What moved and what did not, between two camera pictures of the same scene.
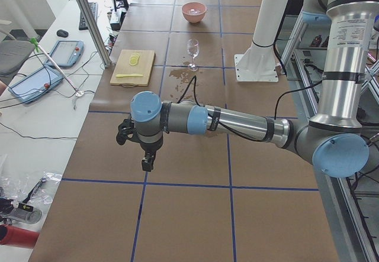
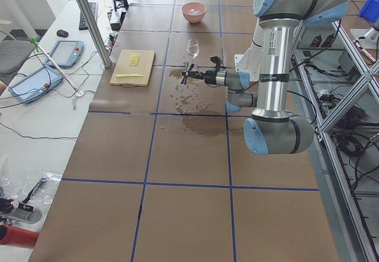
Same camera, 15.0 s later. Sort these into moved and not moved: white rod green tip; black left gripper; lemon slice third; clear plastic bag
Moved: black left gripper
Not moved: clear plastic bag; lemon slice third; white rod green tip
